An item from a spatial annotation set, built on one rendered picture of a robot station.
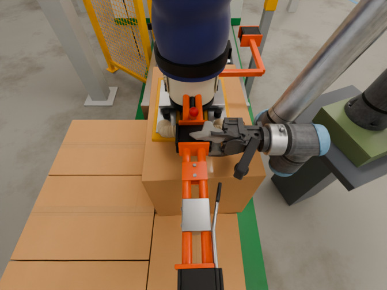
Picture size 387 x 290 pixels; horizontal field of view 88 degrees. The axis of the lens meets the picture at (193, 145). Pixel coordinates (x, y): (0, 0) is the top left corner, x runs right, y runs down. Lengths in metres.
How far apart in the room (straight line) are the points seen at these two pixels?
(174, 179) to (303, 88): 0.46
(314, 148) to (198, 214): 0.36
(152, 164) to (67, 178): 0.68
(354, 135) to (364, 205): 1.04
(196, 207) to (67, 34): 1.83
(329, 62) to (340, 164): 0.58
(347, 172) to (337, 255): 0.84
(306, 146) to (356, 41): 0.26
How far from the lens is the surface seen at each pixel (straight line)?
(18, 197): 2.13
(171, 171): 0.66
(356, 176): 1.11
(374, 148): 1.12
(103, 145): 1.31
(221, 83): 0.91
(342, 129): 1.11
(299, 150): 0.61
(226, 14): 0.59
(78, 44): 2.08
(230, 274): 1.00
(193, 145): 0.53
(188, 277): 0.43
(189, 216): 0.46
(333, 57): 0.63
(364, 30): 0.62
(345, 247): 1.86
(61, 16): 2.01
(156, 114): 0.79
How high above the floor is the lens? 1.53
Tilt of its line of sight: 56 degrees down
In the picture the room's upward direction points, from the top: straight up
